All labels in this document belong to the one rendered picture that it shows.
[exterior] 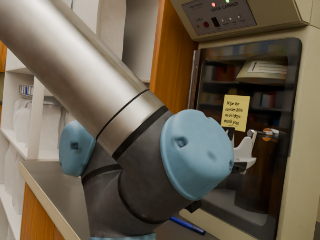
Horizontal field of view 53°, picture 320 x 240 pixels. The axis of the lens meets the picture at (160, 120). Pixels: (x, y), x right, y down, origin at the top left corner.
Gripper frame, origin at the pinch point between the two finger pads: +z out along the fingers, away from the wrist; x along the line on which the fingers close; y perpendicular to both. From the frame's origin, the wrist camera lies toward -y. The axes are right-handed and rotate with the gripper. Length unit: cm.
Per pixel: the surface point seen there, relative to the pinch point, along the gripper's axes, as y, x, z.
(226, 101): 9.5, 13.0, 4.4
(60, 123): -27, 130, 1
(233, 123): 5.4, 9.5, 4.4
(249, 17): 27.5, 8.4, 0.9
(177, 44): 21.1, 34.2, 2.2
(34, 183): -30, 61, -24
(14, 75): -13, 218, -12
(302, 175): -0.8, -6.3, 9.4
